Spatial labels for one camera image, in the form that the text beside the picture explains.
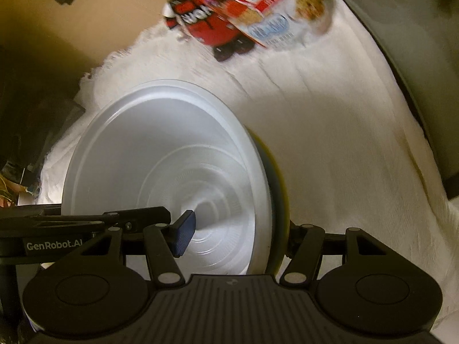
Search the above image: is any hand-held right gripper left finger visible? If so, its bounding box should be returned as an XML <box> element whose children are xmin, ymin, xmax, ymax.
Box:
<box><xmin>46</xmin><ymin>211</ymin><xmax>197</xmax><ymax>284</ymax></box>

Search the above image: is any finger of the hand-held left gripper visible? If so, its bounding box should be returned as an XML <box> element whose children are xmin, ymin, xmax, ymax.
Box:
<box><xmin>91</xmin><ymin>206</ymin><xmax>172</xmax><ymax>234</ymax></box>

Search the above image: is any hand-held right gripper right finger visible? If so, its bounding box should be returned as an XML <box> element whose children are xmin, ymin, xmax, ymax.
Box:
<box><xmin>279</xmin><ymin>222</ymin><xmax>422</xmax><ymax>286</ymax></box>

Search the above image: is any white foam bowl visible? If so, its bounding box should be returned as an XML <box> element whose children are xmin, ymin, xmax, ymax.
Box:
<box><xmin>61</xmin><ymin>81</ymin><xmax>270</xmax><ymax>276</ymax></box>

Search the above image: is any white fluffy blanket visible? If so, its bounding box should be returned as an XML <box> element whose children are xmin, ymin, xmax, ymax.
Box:
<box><xmin>36</xmin><ymin>0</ymin><xmax>459</xmax><ymax>344</ymax></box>

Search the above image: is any red black robot figurine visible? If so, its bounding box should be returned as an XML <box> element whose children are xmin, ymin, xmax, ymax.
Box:
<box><xmin>138</xmin><ymin>0</ymin><xmax>256</xmax><ymax>62</ymax></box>

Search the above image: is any red cereal bag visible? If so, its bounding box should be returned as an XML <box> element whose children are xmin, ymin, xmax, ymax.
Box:
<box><xmin>176</xmin><ymin>0</ymin><xmax>336</xmax><ymax>49</ymax></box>

